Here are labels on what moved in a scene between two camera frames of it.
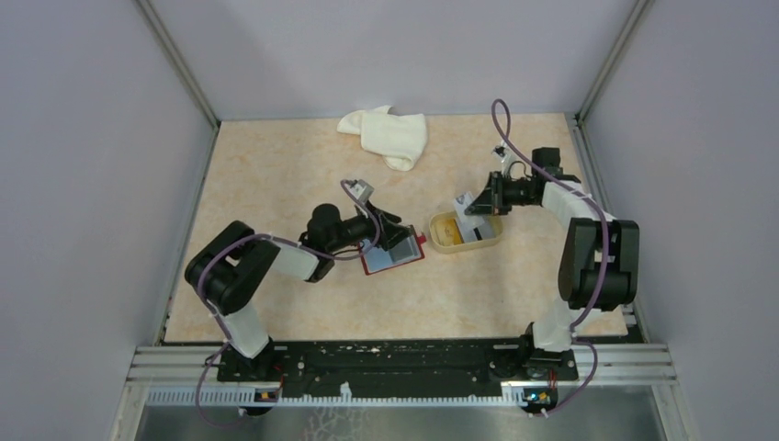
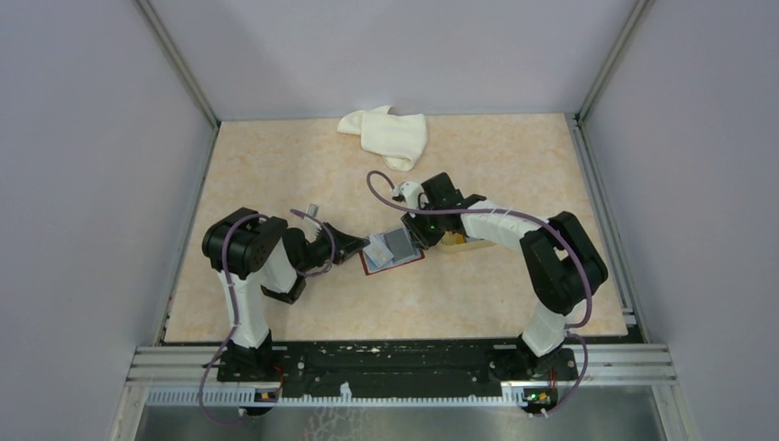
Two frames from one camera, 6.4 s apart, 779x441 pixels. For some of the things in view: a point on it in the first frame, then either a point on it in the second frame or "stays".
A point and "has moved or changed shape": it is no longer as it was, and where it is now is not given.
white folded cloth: x=400 y=140 stays
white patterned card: x=462 y=202 has moved or changed shape
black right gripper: x=491 y=201 → x=412 y=221
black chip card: x=405 y=250 stays
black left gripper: x=389 y=234 → x=345 y=244
